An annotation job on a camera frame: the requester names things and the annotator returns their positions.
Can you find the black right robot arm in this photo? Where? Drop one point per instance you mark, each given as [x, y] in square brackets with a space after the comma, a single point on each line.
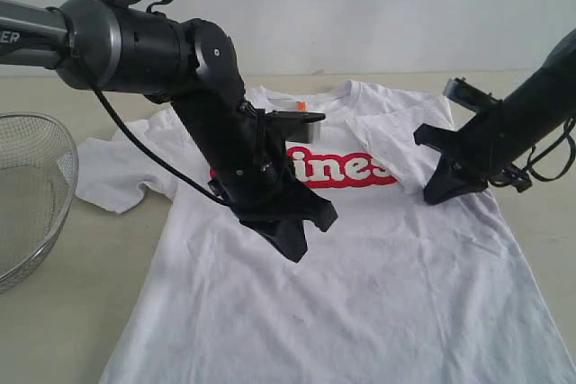
[551, 92]

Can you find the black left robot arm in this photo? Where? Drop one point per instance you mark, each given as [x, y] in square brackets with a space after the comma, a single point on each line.
[105, 46]

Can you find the white t-shirt red print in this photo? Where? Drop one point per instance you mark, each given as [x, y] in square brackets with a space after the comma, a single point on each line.
[396, 291]

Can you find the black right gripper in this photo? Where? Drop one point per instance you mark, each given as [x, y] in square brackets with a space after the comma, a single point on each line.
[481, 152]

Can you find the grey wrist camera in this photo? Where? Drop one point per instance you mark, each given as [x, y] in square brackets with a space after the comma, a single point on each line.
[459, 91]
[298, 127]

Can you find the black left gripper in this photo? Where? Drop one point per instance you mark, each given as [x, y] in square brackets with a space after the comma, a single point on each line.
[251, 172]

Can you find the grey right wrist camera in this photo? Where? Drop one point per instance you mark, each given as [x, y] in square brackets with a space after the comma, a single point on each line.
[459, 91]

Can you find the metal wire mesh basket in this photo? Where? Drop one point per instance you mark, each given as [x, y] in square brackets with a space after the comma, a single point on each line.
[39, 171]

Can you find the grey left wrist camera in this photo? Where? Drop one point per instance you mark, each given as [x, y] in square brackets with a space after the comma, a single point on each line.
[298, 127]

